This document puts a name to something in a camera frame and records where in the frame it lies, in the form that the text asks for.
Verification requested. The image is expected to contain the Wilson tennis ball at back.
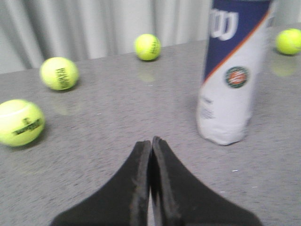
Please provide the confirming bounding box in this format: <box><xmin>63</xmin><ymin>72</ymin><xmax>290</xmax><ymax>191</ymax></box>
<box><xmin>275</xmin><ymin>28</ymin><xmax>301</xmax><ymax>55</ymax></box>

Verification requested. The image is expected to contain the grey curtain backdrop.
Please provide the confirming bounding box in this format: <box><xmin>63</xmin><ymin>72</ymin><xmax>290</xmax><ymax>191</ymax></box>
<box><xmin>0</xmin><ymin>0</ymin><xmax>301</xmax><ymax>75</ymax></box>

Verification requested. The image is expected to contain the Wilson 3 tennis ball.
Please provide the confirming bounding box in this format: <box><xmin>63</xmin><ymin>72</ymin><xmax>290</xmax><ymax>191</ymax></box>
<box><xmin>0</xmin><ymin>99</ymin><xmax>45</xmax><ymax>147</ymax></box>

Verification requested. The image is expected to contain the Head Team tennis ball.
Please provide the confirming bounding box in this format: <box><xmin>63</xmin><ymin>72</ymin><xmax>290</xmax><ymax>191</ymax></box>
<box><xmin>134</xmin><ymin>34</ymin><xmax>161</xmax><ymax>61</ymax></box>

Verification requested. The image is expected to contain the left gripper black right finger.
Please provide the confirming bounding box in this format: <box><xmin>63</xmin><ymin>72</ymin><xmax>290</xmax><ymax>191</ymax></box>
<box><xmin>150</xmin><ymin>137</ymin><xmax>262</xmax><ymax>226</ymax></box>

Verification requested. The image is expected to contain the white blue tennis ball can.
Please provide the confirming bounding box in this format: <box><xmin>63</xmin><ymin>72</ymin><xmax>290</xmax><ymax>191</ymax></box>
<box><xmin>197</xmin><ymin>0</ymin><xmax>273</xmax><ymax>145</ymax></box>

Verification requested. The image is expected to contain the Roland Garros tennis ball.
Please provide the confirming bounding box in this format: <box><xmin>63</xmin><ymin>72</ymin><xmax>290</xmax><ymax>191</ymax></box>
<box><xmin>40</xmin><ymin>57</ymin><xmax>79</xmax><ymax>90</ymax></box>

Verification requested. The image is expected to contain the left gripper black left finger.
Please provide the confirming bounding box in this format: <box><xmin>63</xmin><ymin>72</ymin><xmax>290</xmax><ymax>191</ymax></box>
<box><xmin>51</xmin><ymin>141</ymin><xmax>151</xmax><ymax>226</ymax></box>

